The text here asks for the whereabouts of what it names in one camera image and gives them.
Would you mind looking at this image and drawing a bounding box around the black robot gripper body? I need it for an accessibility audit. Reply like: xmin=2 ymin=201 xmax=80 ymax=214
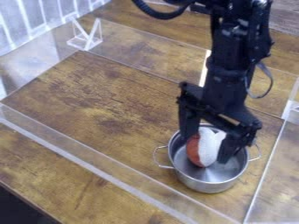
xmin=174 ymin=78 xmax=264 ymax=138

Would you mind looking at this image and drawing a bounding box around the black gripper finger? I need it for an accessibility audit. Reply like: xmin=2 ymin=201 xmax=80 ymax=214
xmin=178 ymin=101 xmax=201 ymax=141
xmin=217 ymin=131 xmax=252 ymax=164

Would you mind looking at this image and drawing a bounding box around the plush mushroom brown white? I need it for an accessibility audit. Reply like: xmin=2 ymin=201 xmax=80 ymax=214
xmin=185 ymin=127 xmax=226 ymax=168

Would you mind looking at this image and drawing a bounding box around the silver pot with handles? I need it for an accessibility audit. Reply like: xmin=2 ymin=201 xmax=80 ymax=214
xmin=153 ymin=131 xmax=261 ymax=193

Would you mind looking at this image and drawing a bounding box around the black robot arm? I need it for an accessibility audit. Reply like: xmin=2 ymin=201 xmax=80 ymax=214
xmin=164 ymin=0 xmax=273 ymax=164

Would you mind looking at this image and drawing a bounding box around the clear acrylic enclosure panel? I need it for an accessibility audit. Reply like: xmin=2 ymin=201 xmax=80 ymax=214
xmin=0 ymin=103 xmax=299 ymax=224

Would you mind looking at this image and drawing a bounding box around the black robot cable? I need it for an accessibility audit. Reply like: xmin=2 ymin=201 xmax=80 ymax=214
xmin=130 ymin=0 xmax=192 ymax=21

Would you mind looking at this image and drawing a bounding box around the clear acrylic triangle bracket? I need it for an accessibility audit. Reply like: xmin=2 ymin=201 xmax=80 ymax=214
xmin=66 ymin=18 xmax=102 ymax=51

